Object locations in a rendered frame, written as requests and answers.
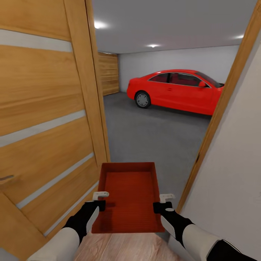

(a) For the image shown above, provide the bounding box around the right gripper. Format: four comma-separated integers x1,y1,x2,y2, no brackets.
153,202,172,214

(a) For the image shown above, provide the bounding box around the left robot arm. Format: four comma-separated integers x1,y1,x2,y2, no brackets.
26,191,109,261

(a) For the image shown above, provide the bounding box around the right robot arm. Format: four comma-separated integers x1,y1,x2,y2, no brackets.
153,194,257,261

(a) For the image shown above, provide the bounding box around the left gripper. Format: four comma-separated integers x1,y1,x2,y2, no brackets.
96,200,105,211

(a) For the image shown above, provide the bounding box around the storage box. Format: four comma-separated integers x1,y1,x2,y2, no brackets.
91,162,165,234

